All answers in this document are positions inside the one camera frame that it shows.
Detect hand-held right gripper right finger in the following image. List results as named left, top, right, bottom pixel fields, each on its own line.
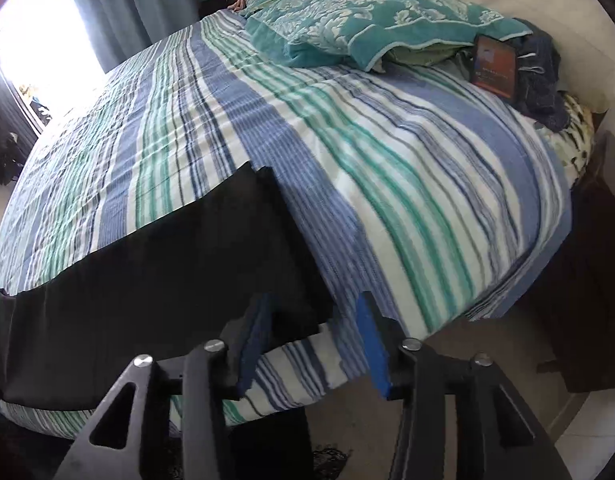
left=355, top=291, right=573, bottom=480

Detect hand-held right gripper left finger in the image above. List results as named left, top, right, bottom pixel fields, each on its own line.
left=54, top=294, right=276, bottom=480

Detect black pants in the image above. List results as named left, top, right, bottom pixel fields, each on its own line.
left=0, top=161, right=335, bottom=406

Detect striped bed sheet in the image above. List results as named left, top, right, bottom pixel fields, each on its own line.
left=0, top=10, right=573, bottom=441

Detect dark wooden nightstand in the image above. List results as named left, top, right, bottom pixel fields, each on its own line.
left=535, top=130, right=615, bottom=396

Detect leaf print pillow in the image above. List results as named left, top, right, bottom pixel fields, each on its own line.
left=550, top=92, right=595, bottom=188

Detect dark red book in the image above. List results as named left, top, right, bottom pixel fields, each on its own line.
left=470, top=35, right=521, bottom=106

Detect dark blue denim garment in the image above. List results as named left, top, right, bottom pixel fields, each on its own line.
left=510, top=17, right=571, bottom=133

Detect teal floral pillow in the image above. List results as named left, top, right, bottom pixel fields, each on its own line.
left=237, top=0, right=533, bottom=73

